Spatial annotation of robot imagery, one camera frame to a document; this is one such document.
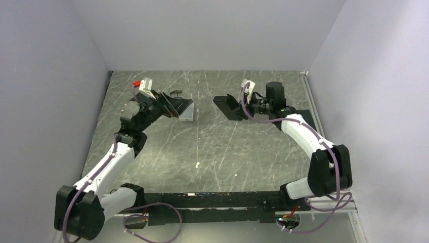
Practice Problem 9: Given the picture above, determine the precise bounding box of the hammer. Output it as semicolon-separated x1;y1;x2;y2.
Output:
169;90;183;97

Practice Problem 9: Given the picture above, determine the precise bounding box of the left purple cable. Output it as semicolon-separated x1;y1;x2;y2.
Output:
62;85;183;243

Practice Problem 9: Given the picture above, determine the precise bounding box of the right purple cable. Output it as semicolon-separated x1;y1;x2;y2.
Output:
240;82;353;234

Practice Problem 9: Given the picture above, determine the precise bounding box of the black switch box right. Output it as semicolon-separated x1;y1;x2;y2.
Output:
296;109;317;130

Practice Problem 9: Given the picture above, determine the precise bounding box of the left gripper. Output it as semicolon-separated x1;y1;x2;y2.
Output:
138;90;193;131

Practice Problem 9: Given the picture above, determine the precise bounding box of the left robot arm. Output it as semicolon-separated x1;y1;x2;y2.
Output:
54;90;194;242

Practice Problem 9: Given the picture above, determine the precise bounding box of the purple cable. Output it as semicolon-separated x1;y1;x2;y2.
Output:
62;85;183;243
240;82;353;234

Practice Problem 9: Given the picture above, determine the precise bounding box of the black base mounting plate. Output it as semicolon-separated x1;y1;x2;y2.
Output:
111;191;311;226

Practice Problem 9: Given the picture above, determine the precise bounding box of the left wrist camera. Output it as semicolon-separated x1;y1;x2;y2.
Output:
133;77;155;101

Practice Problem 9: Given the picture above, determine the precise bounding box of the white router box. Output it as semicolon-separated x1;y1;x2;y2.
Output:
179;102;194;122

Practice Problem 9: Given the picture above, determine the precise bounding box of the aluminium frame rail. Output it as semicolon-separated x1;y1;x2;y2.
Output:
112;191;356;234

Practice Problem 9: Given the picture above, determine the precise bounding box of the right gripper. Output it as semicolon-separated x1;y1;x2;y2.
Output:
231;92;272;120

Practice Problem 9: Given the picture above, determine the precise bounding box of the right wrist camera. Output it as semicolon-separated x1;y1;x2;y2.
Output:
241;79;255;104

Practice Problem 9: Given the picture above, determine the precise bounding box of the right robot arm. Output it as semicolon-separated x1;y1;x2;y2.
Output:
240;79;353;210

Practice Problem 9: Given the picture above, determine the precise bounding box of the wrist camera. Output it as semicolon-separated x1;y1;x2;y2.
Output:
133;77;155;101
241;79;255;104

